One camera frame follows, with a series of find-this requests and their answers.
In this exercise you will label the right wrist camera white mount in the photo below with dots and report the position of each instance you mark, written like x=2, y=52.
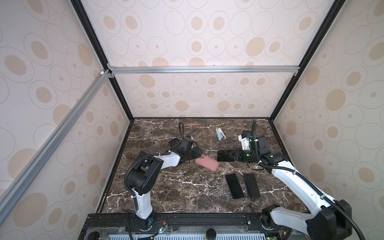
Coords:
x=245, y=142

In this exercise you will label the black phone case horizontal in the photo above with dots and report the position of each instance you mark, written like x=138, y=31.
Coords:
x=246, y=134

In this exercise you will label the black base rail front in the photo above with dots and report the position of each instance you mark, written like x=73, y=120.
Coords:
x=240, y=226

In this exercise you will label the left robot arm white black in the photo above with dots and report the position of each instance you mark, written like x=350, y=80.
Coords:
x=141, y=176

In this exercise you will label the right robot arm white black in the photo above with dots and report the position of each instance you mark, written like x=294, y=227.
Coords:
x=328, y=218

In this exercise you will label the black phone case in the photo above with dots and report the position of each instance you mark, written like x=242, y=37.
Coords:
x=174, y=143

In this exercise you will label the pink phone case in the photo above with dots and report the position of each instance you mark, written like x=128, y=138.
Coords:
x=207, y=162

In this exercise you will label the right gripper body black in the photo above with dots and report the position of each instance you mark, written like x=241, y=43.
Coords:
x=246, y=156

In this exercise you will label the black phone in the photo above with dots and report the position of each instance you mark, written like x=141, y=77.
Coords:
x=226, y=155
x=234, y=186
x=251, y=185

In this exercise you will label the black knob front centre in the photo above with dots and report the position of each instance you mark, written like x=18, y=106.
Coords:
x=211, y=234

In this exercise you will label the brown wooden stick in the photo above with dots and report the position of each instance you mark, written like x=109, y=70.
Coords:
x=192, y=125

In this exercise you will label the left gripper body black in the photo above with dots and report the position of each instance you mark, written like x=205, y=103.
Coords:
x=191, y=155

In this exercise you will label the small white blue box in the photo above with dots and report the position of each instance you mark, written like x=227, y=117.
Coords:
x=220, y=134

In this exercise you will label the diagonal aluminium rail left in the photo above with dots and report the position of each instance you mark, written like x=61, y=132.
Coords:
x=33, y=168

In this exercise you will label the horizontal aluminium rail back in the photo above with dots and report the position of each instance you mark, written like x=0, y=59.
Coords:
x=205, y=70

